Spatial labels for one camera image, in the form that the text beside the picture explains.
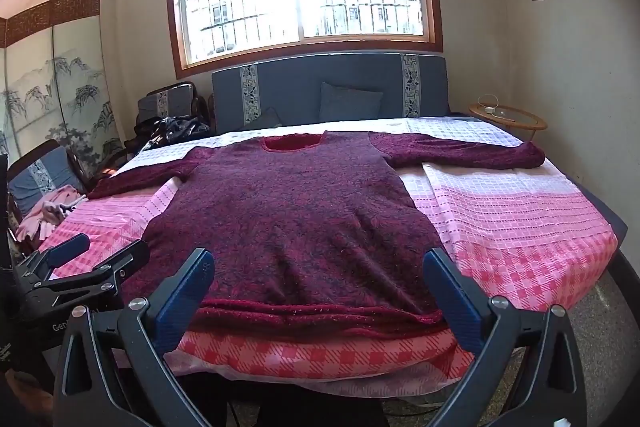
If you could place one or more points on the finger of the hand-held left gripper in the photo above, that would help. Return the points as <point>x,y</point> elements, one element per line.
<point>70,249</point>
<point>120,262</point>

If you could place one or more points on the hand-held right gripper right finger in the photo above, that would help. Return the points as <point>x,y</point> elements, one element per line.
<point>452,302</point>

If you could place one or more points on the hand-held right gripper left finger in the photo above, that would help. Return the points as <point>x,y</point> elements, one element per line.
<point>182,302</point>

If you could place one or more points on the maroon patterned sweater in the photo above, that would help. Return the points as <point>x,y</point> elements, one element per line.
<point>290,217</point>

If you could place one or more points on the light pink cloth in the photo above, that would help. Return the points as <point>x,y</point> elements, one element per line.
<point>47,212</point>

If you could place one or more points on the dark armchair with blue cushion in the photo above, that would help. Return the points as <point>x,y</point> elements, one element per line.
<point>172,99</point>
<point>42,174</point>

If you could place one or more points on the pink checked blanket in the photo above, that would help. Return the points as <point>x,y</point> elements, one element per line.
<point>510,227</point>

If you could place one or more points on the painted folding screen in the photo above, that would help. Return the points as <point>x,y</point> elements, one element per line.
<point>55,92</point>

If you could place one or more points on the round glass side table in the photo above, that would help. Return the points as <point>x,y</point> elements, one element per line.
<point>515,119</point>

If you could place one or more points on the blue square cushion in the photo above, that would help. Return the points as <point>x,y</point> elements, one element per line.
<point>350,101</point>

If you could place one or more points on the blue sofa with patterned strips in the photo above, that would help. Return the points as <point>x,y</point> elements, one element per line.
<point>290,87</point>

